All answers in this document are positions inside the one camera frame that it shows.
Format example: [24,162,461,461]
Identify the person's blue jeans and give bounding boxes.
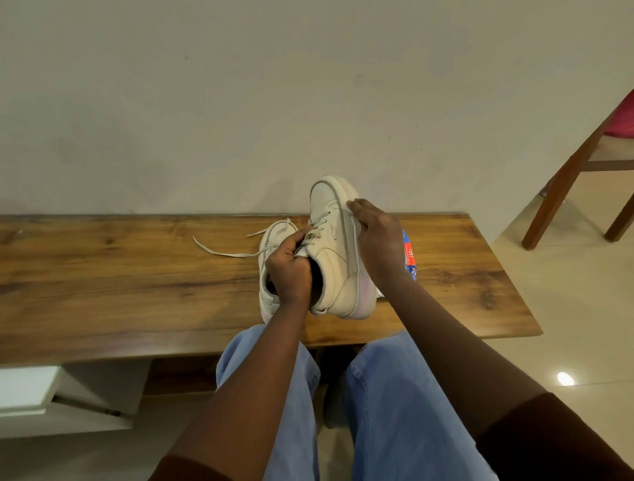
[215,324,498,481]

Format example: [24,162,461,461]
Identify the person's right forearm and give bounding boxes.
[379,270,548,442]

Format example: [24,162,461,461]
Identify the white sneaker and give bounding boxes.
[296,175,385,321]
[258,219,301,326]

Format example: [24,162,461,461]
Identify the white low shelf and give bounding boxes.
[0,359,152,440]

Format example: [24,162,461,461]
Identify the person's brown shirt sleeve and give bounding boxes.
[475,393,634,481]
[148,454,234,481]

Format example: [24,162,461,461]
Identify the person's left hand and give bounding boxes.
[265,226,314,312]

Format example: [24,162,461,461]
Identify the person's right hand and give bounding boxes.
[346,198,411,291]

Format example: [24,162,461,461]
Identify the brown wooden chair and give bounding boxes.
[521,89,634,250]

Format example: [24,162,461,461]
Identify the pink seat cushion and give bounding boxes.
[605,93,634,140]

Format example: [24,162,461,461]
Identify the person's left forearm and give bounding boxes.
[166,300,311,481]

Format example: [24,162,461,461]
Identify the blue and red packet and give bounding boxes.
[402,230,420,281]

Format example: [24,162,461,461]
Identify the white shoelace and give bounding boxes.
[192,218,294,259]

